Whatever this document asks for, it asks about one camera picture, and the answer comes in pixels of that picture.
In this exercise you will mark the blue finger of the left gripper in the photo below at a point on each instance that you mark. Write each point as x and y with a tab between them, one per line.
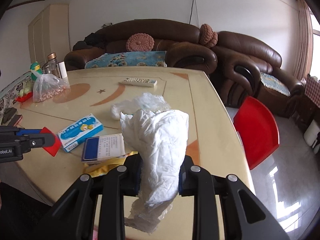
23	131

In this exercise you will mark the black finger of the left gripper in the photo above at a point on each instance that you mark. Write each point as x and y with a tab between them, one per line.
31	141

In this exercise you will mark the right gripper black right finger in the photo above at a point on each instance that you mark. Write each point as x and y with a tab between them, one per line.
186	182

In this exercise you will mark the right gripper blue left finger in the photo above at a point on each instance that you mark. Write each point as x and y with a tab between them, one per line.
139	164

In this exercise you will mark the red small cube box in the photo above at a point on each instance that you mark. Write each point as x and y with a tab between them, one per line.
52	142

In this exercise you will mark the white tissue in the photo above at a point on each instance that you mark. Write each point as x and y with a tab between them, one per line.
161	140

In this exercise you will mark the yellow snack wrapper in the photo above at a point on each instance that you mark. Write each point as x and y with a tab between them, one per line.
103	168

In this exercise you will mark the blue white medicine box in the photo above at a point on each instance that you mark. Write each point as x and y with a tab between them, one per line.
101	148

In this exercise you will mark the blue cartoon medicine box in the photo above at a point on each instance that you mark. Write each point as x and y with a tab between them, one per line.
75	134

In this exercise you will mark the clear plastic bag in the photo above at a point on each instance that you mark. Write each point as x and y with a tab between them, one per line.
147	101

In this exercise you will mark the black smartphone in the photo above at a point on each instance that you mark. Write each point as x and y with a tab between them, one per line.
15	120

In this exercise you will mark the black folded glove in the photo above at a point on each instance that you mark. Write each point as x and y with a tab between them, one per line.
8	114

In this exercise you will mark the red fruit plate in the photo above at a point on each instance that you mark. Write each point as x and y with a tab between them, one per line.
24	94

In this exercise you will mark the patterned side cloth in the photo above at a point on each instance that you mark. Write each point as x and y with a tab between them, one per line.
10	93

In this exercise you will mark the plastic bag of peanuts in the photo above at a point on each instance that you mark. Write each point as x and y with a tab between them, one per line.
47	86

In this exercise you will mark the cream coffee table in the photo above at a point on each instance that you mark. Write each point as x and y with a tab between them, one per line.
212	143

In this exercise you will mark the green bottle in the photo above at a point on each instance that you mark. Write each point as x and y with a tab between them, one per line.
36	70

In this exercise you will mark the glass jar with gold lid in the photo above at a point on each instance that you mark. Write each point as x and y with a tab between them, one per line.
51	66

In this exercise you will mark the white remote control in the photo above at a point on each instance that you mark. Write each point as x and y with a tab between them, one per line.
134	81

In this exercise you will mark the red plastic chair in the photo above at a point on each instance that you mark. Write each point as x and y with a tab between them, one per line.
258	131

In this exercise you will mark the cream cabinet door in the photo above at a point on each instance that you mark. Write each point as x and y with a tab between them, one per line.
48	33

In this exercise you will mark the blue floral blanket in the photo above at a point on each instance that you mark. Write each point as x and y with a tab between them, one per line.
136	58

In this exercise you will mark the pink round cushion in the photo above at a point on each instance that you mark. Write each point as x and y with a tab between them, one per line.
140	42

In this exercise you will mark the brown leather armchair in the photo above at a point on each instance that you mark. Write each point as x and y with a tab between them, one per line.
240	60

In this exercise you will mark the armchair seat cloth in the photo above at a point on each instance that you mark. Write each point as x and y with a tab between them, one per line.
273	83

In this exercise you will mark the brown leather sofa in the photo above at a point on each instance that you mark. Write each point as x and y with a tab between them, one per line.
180	41

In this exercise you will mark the white air fryer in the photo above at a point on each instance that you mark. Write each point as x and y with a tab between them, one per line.
310	136

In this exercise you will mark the checkered tablecloth cabinet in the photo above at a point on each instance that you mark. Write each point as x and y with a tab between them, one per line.
307	109

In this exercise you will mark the pink round cushions on sofa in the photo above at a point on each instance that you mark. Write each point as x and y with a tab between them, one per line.
208	37

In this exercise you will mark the pink curtain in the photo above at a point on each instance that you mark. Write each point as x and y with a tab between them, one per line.
303	58

